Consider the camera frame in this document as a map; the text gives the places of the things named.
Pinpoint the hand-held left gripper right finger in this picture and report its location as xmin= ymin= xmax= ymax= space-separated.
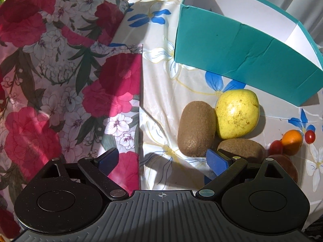
xmin=198 ymin=148 xmax=297 ymax=201

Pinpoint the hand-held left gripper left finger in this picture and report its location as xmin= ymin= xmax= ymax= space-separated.
xmin=42 ymin=148 xmax=128 ymax=201

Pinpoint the small brown kiwi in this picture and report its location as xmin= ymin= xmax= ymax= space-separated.
xmin=217 ymin=138 xmax=263 ymax=163

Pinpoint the large brown kiwi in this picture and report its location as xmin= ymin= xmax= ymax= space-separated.
xmin=177 ymin=101 xmax=217 ymax=157

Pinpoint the yellow-green pear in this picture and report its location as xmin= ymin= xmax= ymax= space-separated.
xmin=215 ymin=89 xmax=260 ymax=140

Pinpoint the teal cardboard box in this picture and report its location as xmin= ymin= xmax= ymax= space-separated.
xmin=174 ymin=0 xmax=323 ymax=107

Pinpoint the red cherry tomato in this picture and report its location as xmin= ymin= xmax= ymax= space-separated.
xmin=304 ymin=130 xmax=316 ymax=145
xmin=270 ymin=140 xmax=283 ymax=155

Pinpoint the red apple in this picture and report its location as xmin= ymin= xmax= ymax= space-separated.
xmin=266 ymin=154 xmax=299 ymax=184

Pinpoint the white blue-flowered tablecloth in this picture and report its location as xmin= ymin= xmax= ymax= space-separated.
xmin=111 ymin=0 xmax=323 ymax=232

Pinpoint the small orange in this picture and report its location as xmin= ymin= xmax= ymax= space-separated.
xmin=281 ymin=129 xmax=303 ymax=156

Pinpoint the red floral cloth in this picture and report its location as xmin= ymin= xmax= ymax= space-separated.
xmin=0 ymin=0 xmax=143 ymax=240

